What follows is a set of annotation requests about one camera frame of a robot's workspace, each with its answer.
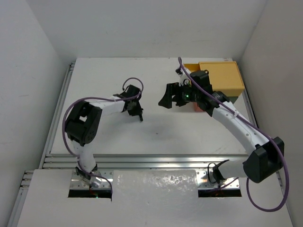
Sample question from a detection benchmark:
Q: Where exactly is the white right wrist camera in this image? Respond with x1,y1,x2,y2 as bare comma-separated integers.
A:
175,68,191,87

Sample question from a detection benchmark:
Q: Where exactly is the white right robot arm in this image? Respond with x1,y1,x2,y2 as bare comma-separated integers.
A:
158,68,284,183

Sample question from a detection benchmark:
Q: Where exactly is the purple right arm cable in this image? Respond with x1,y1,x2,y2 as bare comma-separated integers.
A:
177,56,290,211

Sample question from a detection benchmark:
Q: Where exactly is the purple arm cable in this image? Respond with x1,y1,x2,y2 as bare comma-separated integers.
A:
62,77,144,197
177,56,290,211

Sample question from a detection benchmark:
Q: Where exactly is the yellow top drawer box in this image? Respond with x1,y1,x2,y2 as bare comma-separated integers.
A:
184,61,245,97

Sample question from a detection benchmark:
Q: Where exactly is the red bottom drawer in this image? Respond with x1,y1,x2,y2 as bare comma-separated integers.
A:
193,103,203,112

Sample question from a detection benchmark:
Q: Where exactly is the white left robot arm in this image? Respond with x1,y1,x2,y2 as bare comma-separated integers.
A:
62,85,143,188

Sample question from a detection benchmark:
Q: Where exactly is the green drawer box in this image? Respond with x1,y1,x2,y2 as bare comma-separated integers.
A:
228,96,239,104

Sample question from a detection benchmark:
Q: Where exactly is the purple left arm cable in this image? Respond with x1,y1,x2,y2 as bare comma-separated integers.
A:
62,77,144,197

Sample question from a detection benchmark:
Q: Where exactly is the aluminium frame rail front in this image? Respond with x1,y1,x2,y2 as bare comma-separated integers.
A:
40,154,268,170

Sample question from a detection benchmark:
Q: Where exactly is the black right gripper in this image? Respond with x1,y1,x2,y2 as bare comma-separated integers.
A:
159,80,200,108

